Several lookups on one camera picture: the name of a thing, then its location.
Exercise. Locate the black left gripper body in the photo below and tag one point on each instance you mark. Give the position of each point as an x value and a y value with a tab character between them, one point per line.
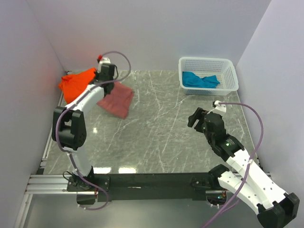
96	76

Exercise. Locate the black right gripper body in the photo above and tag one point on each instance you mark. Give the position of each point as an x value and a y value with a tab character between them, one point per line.
210	139

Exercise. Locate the salmon pink t-shirt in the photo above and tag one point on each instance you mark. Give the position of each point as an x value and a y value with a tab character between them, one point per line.
118	101

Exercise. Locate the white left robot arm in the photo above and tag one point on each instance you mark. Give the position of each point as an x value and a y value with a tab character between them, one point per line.
69	129

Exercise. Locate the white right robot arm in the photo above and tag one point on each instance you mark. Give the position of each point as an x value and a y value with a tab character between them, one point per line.
273	206

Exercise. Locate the blue t-shirt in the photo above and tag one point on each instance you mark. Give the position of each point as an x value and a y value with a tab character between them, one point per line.
189	79

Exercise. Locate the folded orange t-shirt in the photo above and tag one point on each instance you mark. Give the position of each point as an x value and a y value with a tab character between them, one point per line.
73	85

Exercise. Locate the white plastic basket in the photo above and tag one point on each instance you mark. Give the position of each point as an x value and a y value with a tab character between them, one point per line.
223	69

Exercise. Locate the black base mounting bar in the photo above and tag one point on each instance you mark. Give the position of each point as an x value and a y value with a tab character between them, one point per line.
166	186

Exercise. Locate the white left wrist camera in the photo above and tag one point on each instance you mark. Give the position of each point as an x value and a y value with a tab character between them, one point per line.
102	60

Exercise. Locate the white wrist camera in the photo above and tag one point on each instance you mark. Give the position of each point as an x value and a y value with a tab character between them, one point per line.
219	108
102	60

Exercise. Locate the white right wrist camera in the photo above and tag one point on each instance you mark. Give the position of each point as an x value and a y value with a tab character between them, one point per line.
219	108

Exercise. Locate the aluminium frame rail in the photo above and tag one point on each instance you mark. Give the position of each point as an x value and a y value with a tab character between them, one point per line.
87	208

